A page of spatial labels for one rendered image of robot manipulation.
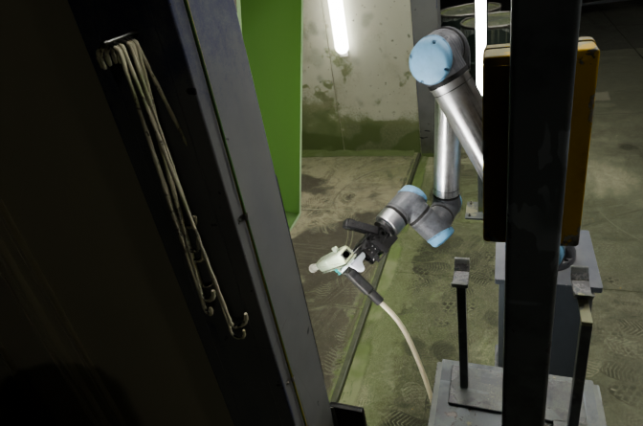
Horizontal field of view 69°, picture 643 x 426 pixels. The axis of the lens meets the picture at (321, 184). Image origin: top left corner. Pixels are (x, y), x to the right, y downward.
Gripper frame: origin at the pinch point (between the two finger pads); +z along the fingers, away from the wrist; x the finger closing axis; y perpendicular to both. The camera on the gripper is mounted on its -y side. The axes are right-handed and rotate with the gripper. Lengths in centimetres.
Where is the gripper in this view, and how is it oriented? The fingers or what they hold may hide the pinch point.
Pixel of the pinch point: (341, 267)
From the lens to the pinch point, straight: 147.7
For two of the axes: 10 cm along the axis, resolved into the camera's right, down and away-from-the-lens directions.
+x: -2.2, 2.6, 9.4
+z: -6.6, 6.7, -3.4
